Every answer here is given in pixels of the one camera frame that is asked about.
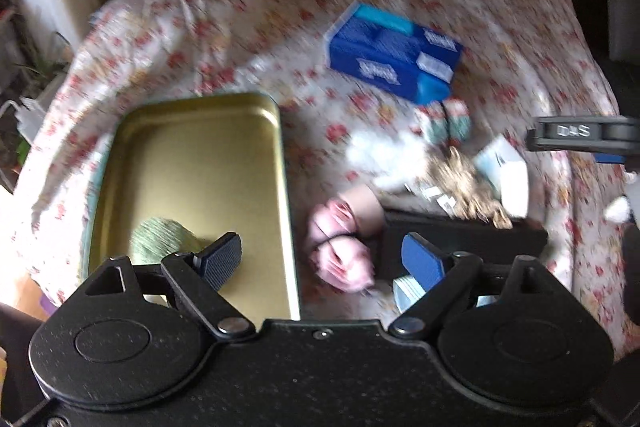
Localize grey pillow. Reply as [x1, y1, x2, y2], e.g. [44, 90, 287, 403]
[602, 0, 640, 62]

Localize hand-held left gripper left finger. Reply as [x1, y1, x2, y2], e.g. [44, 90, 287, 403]
[82, 232, 256, 339]

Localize white plush toy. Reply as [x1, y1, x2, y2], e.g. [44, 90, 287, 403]
[345, 127, 436, 192]

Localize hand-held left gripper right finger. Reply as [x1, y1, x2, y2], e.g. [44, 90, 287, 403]
[390, 232, 556, 338]

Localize gold metal tin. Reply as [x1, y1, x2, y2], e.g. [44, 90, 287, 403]
[80, 92, 303, 323]

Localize green yarn ball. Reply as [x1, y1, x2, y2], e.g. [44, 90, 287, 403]
[131, 217, 206, 265]

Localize beige patterned cloth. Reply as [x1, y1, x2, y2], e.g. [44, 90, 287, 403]
[410, 147, 513, 230]

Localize black flat case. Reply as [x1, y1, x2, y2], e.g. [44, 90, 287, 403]
[380, 204, 549, 283]

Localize blue tissue pack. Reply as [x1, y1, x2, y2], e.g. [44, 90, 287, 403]
[322, 0, 466, 105]

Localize teal red patterned socks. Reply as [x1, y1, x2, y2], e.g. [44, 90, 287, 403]
[415, 99, 473, 148]

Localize white tissue packet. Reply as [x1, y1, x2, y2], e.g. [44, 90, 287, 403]
[474, 134, 531, 219]
[392, 276, 493, 314]

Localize pink soft bundle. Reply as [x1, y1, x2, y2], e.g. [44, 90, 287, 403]
[306, 199, 376, 293]

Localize green potted plant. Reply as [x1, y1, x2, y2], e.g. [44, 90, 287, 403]
[10, 32, 71, 118]

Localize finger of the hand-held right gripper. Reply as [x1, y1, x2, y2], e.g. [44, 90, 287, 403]
[525, 116, 640, 165]

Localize white wash bottle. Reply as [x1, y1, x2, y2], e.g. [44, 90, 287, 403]
[2, 99, 48, 135]

